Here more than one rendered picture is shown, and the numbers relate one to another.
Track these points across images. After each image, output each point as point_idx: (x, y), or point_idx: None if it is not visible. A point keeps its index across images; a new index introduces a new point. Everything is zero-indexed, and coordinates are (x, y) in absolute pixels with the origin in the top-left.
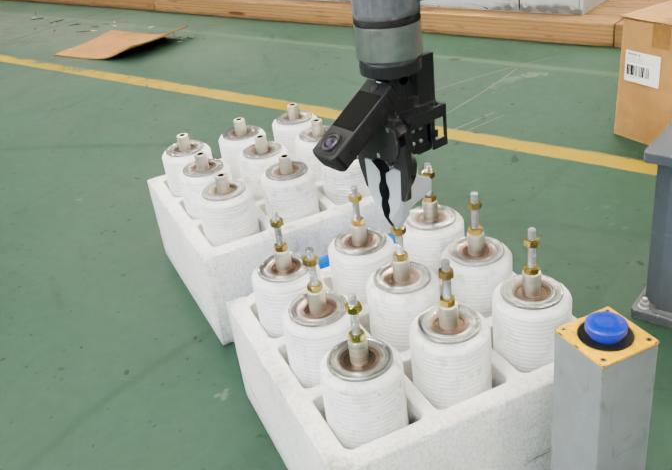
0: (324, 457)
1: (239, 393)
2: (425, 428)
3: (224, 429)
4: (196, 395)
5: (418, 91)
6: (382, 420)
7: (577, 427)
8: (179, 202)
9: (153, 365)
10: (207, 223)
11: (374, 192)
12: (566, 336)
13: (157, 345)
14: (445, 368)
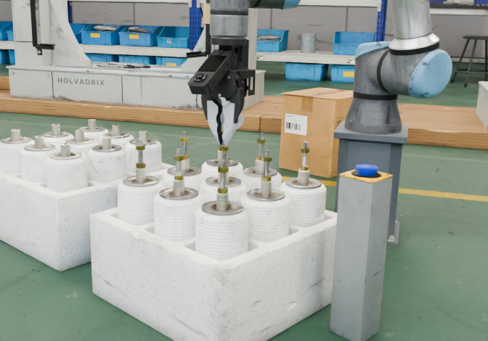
0: (209, 265)
1: (86, 293)
2: (263, 249)
3: (84, 311)
4: (51, 297)
5: (242, 59)
6: (240, 244)
7: (354, 232)
8: (14, 175)
9: (5, 286)
10: (54, 177)
11: (211, 122)
12: (347, 175)
13: (2, 276)
14: (269, 216)
